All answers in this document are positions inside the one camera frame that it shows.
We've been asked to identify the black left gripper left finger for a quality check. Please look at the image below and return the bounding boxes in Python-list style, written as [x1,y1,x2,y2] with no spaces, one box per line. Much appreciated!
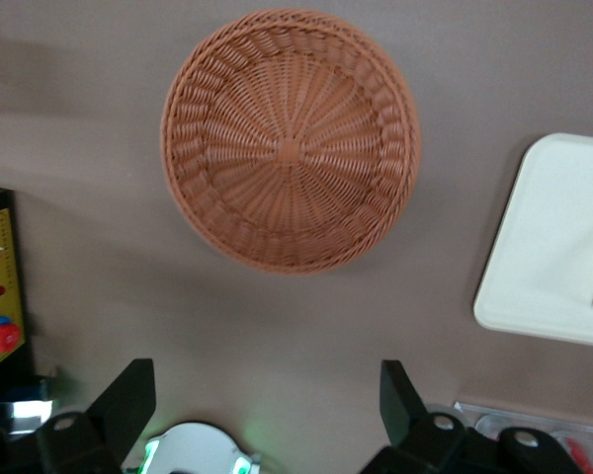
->
[35,358,157,474]

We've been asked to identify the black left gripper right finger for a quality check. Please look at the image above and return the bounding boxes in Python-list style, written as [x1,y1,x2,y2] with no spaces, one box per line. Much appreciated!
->
[363,359,475,474]

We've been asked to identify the cream plastic tray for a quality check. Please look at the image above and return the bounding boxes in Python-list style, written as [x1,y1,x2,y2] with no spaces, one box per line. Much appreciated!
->
[472,132,593,350]

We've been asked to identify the brown round wicker basket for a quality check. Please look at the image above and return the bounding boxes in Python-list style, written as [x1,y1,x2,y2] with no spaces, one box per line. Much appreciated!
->
[158,8,422,276]

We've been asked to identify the clear acrylic bottle rack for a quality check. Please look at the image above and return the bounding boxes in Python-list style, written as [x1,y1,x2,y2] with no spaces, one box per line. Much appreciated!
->
[452,400,593,474]

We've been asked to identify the black metal device box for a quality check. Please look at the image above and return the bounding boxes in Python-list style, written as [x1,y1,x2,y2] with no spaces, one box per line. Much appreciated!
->
[0,372,60,438]

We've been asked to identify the red emergency stop button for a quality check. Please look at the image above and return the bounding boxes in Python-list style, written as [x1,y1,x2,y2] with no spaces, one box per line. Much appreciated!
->
[0,315,24,357]

